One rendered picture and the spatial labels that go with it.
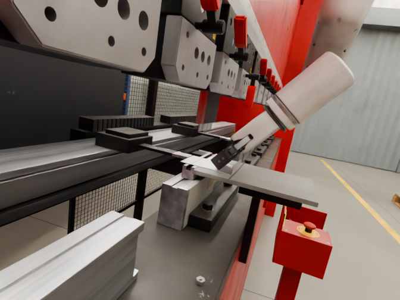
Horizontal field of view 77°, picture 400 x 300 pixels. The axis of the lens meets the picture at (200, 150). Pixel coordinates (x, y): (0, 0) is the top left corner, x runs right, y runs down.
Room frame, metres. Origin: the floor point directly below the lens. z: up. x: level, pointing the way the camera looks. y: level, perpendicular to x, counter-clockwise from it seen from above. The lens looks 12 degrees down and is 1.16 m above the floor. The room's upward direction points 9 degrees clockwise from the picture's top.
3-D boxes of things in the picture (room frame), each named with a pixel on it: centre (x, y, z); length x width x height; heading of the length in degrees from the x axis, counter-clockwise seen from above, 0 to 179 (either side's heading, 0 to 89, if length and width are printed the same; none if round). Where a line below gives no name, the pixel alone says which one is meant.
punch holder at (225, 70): (0.61, 0.00, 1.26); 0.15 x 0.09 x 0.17; 162
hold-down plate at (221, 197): (0.65, -0.07, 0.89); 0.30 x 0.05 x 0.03; 162
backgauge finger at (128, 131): (0.69, 0.15, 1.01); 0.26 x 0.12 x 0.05; 72
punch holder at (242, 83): (0.80, -0.06, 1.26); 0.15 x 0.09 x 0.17; 162
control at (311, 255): (0.83, -0.41, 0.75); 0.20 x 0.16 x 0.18; 162
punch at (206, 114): (0.63, 0.00, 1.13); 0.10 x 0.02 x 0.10; 162
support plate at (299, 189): (0.58, -0.15, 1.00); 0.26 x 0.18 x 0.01; 72
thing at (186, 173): (0.66, -0.01, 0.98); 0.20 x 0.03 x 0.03; 162
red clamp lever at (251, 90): (0.76, -0.11, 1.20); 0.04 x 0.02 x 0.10; 72
